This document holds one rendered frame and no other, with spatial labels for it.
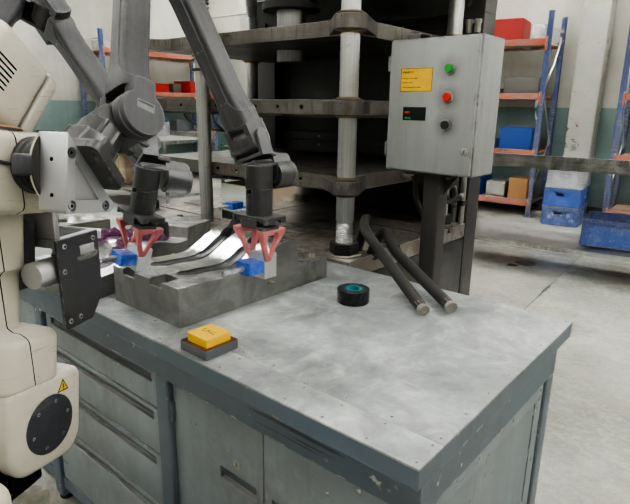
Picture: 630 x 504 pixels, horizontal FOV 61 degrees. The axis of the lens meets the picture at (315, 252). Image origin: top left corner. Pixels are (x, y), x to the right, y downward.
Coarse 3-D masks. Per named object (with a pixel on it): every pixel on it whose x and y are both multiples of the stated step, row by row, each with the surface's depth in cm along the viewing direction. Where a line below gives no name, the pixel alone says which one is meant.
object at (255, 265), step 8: (256, 256) 116; (240, 264) 114; (248, 264) 112; (256, 264) 113; (264, 264) 115; (272, 264) 116; (224, 272) 109; (232, 272) 111; (240, 272) 114; (248, 272) 112; (256, 272) 114; (264, 272) 115; (272, 272) 117
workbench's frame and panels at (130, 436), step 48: (96, 336) 138; (96, 384) 147; (144, 384) 129; (192, 384) 113; (240, 384) 95; (528, 384) 112; (96, 432) 152; (144, 432) 134; (192, 432) 119; (240, 432) 107; (288, 432) 96; (336, 432) 81; (480, 432) 94; (528, 432) 122; (96, 480) 159; (144, 480) 139; (192, 480) 123; (240, 480) 113; (288, 480) 100; (336, 480) 92; (384, 480) 83; (432, 480) 81; (480, 480) 102; (528, 480) 129
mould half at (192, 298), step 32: (160, 256) 139; (224, 256) 138; (288, 256) 139; (320, 256) 151; (128, 288) 127; (192, 288) 117; (224, 288) 124; (256, 288) 132; (288, 288) 141; (192, 320) 118
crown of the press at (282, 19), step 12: (276, 0) 212; (288, 0) 210; (300, 0) 211; (312, 0) 215; (276, 12) 226; (288, 12) 217; (300, 12) 218; (312, 12) 224; (288, 24) 218; (288, 60) 222; (300, 60) 223
